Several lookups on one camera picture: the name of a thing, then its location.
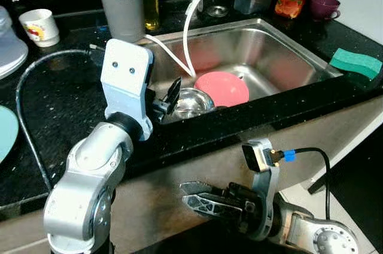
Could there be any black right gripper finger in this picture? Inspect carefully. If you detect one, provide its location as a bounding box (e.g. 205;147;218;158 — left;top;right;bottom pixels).
181;195;240;219
180;181;231;198

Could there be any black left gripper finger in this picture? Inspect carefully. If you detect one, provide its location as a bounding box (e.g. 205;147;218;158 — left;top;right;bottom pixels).
165;77;183;116

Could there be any stainless steel bowl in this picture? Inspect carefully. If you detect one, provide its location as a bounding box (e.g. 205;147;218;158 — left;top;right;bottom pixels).
163;86;216;124

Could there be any pink plate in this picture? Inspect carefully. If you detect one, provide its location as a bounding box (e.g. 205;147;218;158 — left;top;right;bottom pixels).
194;71;251;108

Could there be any grey tumbler with red logo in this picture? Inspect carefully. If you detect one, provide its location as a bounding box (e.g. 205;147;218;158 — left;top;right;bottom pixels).
92;0;146;44

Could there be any round metal strainer cap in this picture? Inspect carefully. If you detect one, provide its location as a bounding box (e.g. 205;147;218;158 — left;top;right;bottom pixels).
205;5;231;19

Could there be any stainless steel sink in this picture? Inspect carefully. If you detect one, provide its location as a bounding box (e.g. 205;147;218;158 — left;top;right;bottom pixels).
135;19;343;126

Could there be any white printed cup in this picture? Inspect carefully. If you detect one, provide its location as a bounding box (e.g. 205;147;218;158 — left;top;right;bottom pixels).
18;8;60;48

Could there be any teal plate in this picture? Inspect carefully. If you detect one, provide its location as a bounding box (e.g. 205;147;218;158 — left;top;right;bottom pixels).
0;105;20;165

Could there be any green sponge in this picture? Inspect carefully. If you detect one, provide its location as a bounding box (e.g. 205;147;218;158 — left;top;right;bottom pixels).
329;47;382;81

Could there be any purple cup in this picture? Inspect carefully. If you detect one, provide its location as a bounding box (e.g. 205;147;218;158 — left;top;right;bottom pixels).
309;0;342;22

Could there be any white cutting board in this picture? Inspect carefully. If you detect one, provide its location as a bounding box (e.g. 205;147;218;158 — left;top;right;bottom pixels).
329;0;383;45

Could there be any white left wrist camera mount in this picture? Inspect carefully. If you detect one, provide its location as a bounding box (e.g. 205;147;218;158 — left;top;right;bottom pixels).
100;38;155;142

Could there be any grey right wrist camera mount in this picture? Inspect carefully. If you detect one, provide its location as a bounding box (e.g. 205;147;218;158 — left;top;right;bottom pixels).
241;139;282;240

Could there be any white hose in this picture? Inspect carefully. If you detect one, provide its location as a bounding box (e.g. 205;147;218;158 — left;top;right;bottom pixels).
144;0;234;78

